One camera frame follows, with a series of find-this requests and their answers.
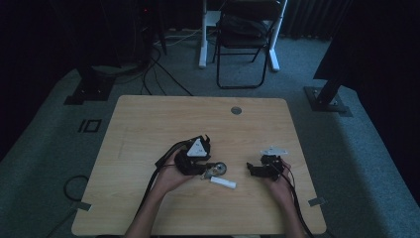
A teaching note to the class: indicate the black folding chair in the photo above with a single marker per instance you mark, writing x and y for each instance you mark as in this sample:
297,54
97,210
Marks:
244,49

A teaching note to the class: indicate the person's right hand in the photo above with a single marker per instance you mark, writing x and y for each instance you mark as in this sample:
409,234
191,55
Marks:
284,188

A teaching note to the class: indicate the black curtain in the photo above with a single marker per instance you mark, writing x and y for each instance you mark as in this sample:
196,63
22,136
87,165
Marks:
379,49

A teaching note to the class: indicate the grey tape piece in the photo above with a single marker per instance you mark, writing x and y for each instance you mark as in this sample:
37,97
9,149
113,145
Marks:
317,201
82,206

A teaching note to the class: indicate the dark equipment with red light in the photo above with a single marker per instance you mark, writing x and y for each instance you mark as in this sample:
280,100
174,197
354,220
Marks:
145,26

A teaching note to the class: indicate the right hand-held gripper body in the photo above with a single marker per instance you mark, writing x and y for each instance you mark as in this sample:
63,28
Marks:
272,167

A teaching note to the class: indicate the white table frame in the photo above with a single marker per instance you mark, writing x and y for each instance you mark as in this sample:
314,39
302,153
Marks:
203,39

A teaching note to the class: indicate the black stand with post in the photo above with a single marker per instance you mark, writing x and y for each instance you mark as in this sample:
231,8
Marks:
327,97

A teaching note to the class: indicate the white tube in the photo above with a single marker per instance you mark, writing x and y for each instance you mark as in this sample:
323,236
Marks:
224,182

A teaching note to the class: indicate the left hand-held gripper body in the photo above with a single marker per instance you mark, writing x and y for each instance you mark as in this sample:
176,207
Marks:
189,163

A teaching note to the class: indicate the black stand base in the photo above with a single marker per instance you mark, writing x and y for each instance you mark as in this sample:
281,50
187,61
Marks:
90,89

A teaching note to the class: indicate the grey table grommet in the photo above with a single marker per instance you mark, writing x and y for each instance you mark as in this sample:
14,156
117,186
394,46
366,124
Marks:
236,110

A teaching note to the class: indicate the person's left hand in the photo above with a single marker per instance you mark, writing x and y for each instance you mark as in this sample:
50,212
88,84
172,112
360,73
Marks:
170,178

